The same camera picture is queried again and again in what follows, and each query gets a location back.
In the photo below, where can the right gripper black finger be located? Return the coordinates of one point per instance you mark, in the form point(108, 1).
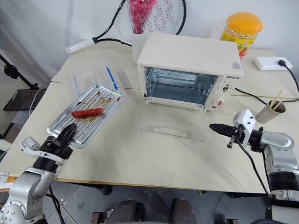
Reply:
point(224, 133)
point(222, 127)

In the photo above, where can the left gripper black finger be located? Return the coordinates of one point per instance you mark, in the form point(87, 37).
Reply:
point(68, 134)

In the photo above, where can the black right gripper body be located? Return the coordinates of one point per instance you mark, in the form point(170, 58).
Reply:
point(236, 135)

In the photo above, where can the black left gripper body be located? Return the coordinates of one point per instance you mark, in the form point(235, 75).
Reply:
point(57, 149)

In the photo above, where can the silver ribbed baking tray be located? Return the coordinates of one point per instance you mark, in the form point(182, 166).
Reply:
point(93, 98)

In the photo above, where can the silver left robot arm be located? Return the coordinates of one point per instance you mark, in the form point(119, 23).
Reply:
point(30, 184)

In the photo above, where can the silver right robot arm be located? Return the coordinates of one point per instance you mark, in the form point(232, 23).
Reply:
point(278, 142)

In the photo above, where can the red oven knob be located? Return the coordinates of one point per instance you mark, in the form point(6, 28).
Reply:
point(220, 102)

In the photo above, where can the red sausage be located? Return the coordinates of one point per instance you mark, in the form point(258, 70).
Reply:
point(87, 112)

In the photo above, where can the glass oven door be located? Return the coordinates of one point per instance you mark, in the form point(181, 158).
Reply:
point(172, 121)

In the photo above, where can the white toaster oven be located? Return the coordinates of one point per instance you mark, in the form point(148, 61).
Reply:
point(187, 51)

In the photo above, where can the grey paper cup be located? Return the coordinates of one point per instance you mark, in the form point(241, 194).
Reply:
point(266, 116)

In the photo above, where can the wooden stick in cup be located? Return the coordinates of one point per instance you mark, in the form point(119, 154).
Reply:
point(277, 100)
point(281, 101)

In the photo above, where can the black mesh shelf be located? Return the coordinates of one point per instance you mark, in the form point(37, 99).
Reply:
point(23, 99)

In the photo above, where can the clear bag with blue strip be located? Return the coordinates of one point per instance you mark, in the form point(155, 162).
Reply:
point(123, 77)
point(93, 78)

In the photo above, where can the black table foot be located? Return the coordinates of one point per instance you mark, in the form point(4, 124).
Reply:
point(106, 190)

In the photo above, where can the white power strip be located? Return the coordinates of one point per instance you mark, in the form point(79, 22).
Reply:
point(266, 62)

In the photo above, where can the black stand pole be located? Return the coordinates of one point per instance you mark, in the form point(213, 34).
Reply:
point(18, 72)

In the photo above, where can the dark brown rounded shape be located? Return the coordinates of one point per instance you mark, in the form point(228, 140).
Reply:
point(183, 211)
point(126, 211)

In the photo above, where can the black racket with white grip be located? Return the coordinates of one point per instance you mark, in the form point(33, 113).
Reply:
point(80, 46)

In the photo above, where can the yellow jar with orange lid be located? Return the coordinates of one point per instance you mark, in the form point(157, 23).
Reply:
point(243, 35)

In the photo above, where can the white vase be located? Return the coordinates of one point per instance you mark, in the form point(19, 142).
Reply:
point(140, 46)

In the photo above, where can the pink dried flowers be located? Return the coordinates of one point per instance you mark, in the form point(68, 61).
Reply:
point(140, 14)

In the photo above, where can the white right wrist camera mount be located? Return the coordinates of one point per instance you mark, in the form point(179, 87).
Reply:
point(245, 121)

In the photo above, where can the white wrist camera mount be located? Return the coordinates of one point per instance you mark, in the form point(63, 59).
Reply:
point(30, 149)
point(245, 121)

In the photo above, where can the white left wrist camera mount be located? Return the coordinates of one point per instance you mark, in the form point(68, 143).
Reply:
point(30, 149)

